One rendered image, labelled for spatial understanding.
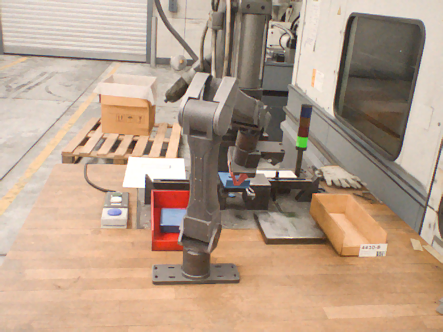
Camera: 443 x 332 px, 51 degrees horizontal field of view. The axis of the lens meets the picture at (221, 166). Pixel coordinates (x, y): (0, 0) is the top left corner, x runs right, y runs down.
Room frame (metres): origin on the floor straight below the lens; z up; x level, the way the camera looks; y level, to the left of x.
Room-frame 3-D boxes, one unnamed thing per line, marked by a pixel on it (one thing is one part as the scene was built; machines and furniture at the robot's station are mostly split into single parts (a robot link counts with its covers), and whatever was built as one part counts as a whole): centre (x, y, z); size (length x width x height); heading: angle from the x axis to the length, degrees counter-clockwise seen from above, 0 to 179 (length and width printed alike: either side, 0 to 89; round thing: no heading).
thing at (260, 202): (1.35, -0.05, 0.94); 0.20 x 0.10 x 0.07; 100
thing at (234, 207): (1.44, -0.06, 0.88); 0.65 x 0.50 x 0.03; 100
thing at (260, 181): (1.35, -0.05, 0.98); 0.20 x 0.10 x 0.01; 100
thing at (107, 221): (1.16, 0.28, 0.90); 0.07 x 0.07 x 0.06; 10
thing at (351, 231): (1.21, -0.37, 0.93); 0.25 x 0.13 x 0.08; 10
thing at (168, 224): (1.18, 0.12, 0.92); 0.15 x 0.07 x 0.03; 7
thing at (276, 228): (1.20, -0.21, 0.91); 0.17 x 0.16 x 0.02; 100
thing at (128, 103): (4.74, 0.99, 0.40); 0.67 x 0.60 x 0.50; 2
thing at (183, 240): (0.94, 0.04, 1.00); 0.09 x 0.06 x 0.06; 67
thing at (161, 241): (1.16, 0.12, 0.93); 0.25 x 0.12 x 0.06; 10
